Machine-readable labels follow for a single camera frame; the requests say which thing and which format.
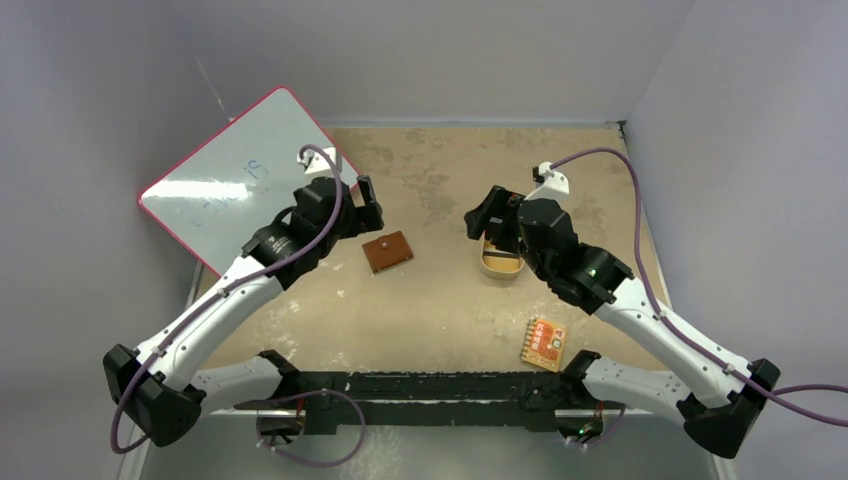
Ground brown leather card holder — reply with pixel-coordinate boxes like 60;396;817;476
362;231;414;274

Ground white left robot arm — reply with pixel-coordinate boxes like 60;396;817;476
103;175;384;453

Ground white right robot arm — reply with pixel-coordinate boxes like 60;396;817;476
463;186;780;459

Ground beige oval tray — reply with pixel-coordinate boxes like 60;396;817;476
480;252;525;280

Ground pink framed whiteboard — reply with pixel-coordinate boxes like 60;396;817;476
138;86;338;274

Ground orange spiral notebook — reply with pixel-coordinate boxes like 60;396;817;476
520;317;567;372

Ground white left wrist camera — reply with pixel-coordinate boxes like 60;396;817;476
296;147;343;179

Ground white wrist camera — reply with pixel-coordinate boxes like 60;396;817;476
526;162;570;206
296;147;343;179

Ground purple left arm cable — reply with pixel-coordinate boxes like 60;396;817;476
109;144;345;456

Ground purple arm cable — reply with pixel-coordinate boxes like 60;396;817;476
548;147;848;429
109;144;345;456

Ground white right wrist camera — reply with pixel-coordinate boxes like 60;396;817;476
526;162;570;206

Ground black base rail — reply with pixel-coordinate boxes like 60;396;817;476
236;354;622;436

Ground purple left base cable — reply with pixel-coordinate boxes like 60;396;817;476
255;388;368;469

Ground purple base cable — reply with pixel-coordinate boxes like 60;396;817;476
563;405;627;453
255;388;368;469

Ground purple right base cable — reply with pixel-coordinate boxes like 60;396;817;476
563;405;627;453

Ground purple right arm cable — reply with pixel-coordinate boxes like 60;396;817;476
548;147;848;429

